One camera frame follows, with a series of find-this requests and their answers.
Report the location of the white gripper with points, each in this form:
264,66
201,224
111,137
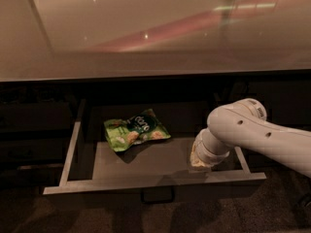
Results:
201,149

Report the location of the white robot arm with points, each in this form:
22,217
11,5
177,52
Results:
243,124

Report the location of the green snack bag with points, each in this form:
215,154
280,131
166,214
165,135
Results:
122,134

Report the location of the grey cabinet door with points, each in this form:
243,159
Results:
287,103

